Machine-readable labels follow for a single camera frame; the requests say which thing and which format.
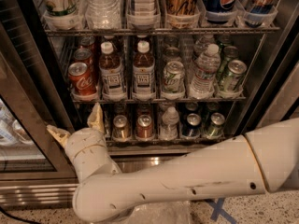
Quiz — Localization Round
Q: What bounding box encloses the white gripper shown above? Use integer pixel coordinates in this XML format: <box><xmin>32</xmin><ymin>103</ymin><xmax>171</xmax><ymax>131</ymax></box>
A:
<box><xmin>47</xmin><ymin>103</ymin><xmax>109</xmax><ymax>182</ymax></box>

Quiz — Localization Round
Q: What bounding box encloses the red coke can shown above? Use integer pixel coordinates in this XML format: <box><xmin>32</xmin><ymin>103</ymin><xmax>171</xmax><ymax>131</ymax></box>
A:
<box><xmin>74</xmin><ymin>48</ymin><xmax>93</xmax><ymax>65</ymax></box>
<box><xmin>79</xmin><ymin>36</ymin><xmax>95</xmax><ymax>51</ymax></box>
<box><xmin>68</xmin><ymin>63</ymin><xmax>96</xmax><ymax>96</ymax></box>

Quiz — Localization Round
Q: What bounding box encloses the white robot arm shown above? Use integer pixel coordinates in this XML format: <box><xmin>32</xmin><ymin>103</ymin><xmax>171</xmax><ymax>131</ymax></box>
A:
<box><xmin>47</xmin><ymin>105</ymin><xmax>299</xmax><ymax>223</ymax></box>

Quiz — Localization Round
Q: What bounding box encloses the bottom shelf gold can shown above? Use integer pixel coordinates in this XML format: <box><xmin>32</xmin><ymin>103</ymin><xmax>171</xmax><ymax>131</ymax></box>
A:
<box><xmin>113</xmin><ymin>115</ymin><xmax>130</xmax><ymax>139</ymax></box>

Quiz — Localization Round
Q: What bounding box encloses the glass fridge door left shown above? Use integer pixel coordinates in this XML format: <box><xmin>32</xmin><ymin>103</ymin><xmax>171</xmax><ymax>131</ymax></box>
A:
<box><xmin>0</xmin><ymin>24</ymin><xmax>76</xmax><ymax>180</ymax></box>

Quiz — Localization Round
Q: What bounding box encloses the bottom shelf red can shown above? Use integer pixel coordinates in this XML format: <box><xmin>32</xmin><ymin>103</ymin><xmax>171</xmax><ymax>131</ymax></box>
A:
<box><xmin>136</xmin><ymin>115</ymin><xmax>153</xmax><ymax>138</ymax></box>

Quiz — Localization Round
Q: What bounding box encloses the bottom shelf water bottle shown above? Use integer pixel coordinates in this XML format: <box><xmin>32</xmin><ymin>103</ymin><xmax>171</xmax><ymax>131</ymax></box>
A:
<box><xmin>160</xmin><ymin>106</ymin><xmax>179</xmax><ymax>141</ymax></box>

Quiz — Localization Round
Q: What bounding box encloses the shelf water bottle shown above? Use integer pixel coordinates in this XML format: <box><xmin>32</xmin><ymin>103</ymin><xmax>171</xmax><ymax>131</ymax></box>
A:
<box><xmin>160</xmin><ymin>106</ymin><xmax>179</xmax><ymax>141</ymax></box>
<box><xmin>85</xmin><ymin>0</ymin><xmax>121</xmax><ymax>30</ymax></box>

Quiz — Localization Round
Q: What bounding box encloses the front green white soda can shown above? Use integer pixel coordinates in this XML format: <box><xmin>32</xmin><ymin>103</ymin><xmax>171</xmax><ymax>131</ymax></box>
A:
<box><xmin>163</xmin><ymin>61</ymin><xmax>185</xmax><ymax>93</ymax></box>

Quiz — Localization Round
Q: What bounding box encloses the green white soda can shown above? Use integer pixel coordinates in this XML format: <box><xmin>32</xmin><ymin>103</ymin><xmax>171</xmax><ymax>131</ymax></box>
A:
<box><xmin>163</xmin><ymin>61</ymin><xmax>185</xmax><ymax>93</ymax></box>
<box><xmin>163</xmin><ymin>47</ymin><xmax>181</xmax><ymax>63</ymax></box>

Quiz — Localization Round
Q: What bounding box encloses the stainless steel fridge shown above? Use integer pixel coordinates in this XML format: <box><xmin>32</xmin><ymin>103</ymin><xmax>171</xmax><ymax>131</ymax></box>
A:
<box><xmin>0</xmin><ymin>0</ymin><xmax>299</xmax><ymax>207</ymax></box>

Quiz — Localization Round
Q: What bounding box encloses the bottom shelf dark blue can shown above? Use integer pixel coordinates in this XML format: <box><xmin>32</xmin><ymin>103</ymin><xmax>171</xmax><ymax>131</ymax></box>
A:
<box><xmin>182</xmin><ymin>113</ymin><xmax>201</xmax><ymax>137</ymax></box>

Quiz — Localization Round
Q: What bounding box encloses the top shelf water bottle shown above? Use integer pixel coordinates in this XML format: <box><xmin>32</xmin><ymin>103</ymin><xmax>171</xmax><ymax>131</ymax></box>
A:
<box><xmin>85</xmin><ymin>0</ymin><xmax>121</xmax><ymax>30</ymax></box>

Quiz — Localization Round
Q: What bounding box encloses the bottom shelf green can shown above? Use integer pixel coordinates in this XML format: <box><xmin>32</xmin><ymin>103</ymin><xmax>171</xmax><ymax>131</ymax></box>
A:
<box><xmin>206</xmin><ymin>113</ymin><xmax>225</xmax><ymax>137</ymax></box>

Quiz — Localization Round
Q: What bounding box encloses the front green ginger ale can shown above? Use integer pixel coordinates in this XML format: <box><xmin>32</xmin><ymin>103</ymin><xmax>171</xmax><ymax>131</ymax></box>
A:
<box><xmin>219</xmin><ymin>60</ymin><xmax>247</xmax><ymax>92</ymax></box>

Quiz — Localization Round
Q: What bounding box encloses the green ginger ale can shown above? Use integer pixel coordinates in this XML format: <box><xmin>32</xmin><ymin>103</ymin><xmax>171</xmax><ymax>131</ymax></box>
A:
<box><xmin>219</xmin><ymin>60</ymin><xmax>247</xmax><ymax>92</ymax></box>
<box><xmin>218</xmin><ymin>46</ymin><xmax>239</xmax><ymax>76</ymax></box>

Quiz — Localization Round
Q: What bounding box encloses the left brown tea bottle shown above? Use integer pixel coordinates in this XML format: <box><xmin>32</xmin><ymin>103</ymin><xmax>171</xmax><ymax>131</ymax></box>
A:
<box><xmin>99</xmin><ymin>42</ymin><xmax>125</xmax><ymax>95</ymax></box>

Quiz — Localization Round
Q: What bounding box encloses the brown tea bottle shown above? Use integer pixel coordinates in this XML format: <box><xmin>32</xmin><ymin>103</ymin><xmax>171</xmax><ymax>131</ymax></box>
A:
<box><xmin>133</xmin><ymin>41</ymin><xmax>155</xmax><ymax>94</ymax></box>
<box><xmin>99</xmin><ymin>42</ymin><xmax>125</xmax><ymax>95</ymax></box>

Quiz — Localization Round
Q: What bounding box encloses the right brown tea bottle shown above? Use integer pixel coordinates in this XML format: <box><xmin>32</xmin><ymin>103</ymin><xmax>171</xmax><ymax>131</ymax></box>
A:
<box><xmin>133</xmin><ymin>41</ymin><xmax>155</xmax><ymax>94</ymax></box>

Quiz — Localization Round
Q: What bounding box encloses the clear plastic bag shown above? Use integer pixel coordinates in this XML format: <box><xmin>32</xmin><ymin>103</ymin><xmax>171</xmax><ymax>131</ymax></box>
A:
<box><xmin>125</xmin><ymin>202</ymin><xmax>192</xmax><ymax>224</ymax></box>

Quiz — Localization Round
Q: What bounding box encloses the front clear water bottle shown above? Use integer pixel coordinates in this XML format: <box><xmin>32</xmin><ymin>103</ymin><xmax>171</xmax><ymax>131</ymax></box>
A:
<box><xmin>191</xmin><ymin>44</ymin><xmax>221</xmax><ymax>94</ymax></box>

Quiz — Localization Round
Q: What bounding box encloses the blue tape cross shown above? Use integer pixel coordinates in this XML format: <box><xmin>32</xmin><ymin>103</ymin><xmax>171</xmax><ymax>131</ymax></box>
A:
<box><xmin>206</xmin><ymin>198</ymin><xmax>236</xmax><ymax>224</ymax></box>

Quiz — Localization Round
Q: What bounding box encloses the black cable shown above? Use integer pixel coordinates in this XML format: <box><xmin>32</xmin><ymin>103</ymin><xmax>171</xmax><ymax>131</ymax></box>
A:
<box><xmin>0</xmin><ymin>206</ymin><xmax>41</xmax><ymax>224</ymax></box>

